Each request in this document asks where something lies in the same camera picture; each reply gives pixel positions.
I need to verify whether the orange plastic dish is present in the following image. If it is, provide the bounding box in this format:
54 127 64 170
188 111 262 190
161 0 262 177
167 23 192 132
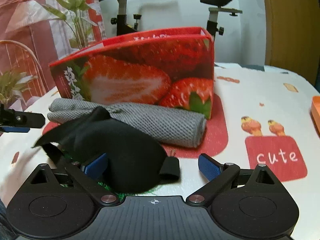
311 96 320 133

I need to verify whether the green potted plant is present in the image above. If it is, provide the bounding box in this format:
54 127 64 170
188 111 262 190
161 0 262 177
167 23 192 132
43 0 104 49

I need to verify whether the grey knitted cloth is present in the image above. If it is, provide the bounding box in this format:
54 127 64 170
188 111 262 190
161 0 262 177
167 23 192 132
47 98 207 148

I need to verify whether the patterned white tablecloth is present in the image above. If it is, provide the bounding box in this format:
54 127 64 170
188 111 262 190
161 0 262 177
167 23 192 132
1 63 319 239

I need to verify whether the wooden door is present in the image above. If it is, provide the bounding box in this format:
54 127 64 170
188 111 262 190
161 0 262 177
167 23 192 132
264 0 319 85

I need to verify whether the black eye mask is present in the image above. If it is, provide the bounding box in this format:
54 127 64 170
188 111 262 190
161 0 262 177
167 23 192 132
35 107 180 193

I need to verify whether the red patterned curtain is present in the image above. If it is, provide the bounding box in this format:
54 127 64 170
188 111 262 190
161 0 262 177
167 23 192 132
1 0 105 111

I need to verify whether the red strawberry cardboard box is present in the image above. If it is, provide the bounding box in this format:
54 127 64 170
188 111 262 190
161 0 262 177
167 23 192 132
49 27 214 119

